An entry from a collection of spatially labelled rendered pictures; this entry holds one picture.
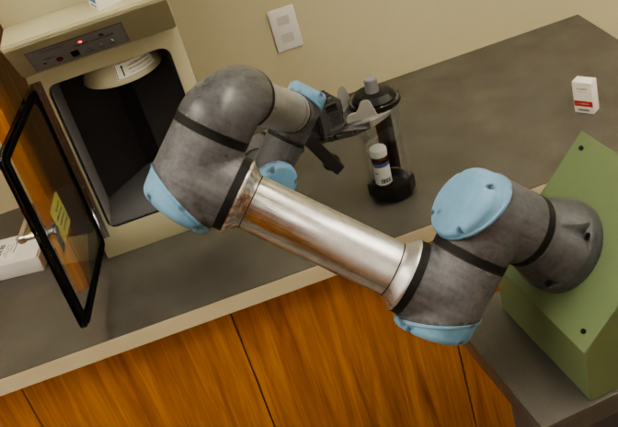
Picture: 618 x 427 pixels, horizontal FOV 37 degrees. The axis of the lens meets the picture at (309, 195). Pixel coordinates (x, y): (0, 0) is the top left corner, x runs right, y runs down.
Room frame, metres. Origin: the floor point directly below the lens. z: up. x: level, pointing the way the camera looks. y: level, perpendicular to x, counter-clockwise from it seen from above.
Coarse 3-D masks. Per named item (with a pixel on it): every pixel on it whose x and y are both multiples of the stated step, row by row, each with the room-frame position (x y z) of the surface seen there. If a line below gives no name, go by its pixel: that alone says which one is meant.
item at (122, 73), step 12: (132, 60) 1.86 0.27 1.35; (144, 60) 1.87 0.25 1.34; (156, 60) 1.90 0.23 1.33; (96, 72) 1.87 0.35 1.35; (108, 72) 1.85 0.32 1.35; (120, 72) 1.85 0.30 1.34; (132, 72) 1.85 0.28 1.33; (144, 72) 1.86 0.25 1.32; (84, 84) 1.90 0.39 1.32; (96, 84) 1.86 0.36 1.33; (108, 84) 1.85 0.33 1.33; (120, 84) 1.84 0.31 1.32
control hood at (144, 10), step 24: (144, 0) 1.72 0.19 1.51; (24, 24) 1.80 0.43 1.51; (48, 24) 1.75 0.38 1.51; (72, 24) 1.71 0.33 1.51; (96, 24) 1.72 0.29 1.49; (144, 24) 1.77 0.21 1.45; (168, 24) 1.80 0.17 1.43; (0, 48) 1.70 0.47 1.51; (24, 48) 1.71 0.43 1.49; (24, 72) 1.77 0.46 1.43
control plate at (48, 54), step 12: (120, 24) 1.74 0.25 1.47; (84, 36) 1.73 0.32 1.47; (96, 36) 1.75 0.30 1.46; (108, 36) 1.76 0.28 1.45; (120, 36) 1.77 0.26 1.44; (48, 48) 1.73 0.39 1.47; (60, 48) 1.74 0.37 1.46; (72, 48) 1.75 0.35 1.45; (84, 48) 1.77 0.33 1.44; (96, 48) 1.78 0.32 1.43; (36, 60) 1.75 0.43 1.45; (48, 60) 1.76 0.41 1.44; (72, 60) 1.79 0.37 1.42
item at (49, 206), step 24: (24, 144) 1.62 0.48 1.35; (48, 144) 1.73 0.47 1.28; (0, 168) 1.49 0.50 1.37; (24, 168) 1.57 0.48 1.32; (48, 168) 1.68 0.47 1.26; (48, 192) 1.62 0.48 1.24; (72, 192) 1.74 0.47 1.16; (24, 216) 1.49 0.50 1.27; (48, 216) 1.57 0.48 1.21; (72, 216) 1.68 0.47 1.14; (72, 240) 1.63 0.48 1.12; (96, 240) 1.75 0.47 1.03; (72, 264) 1.57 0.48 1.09
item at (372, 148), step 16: (352, 96) 1.77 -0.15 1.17; (384, 128) 1.69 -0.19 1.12; (400, 128) 1.71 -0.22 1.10; (368, 144) 1.70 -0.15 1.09; (384, 144) 1.69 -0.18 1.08; (400, 144) 1.70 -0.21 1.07; (368, 160) 1.71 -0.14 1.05; (384, 160) 1.68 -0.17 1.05; (400, 160) 1.69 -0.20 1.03; (368, 176) 1.73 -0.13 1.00; (384, 176) 1.69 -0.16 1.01; (400, 176) 1.69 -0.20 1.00
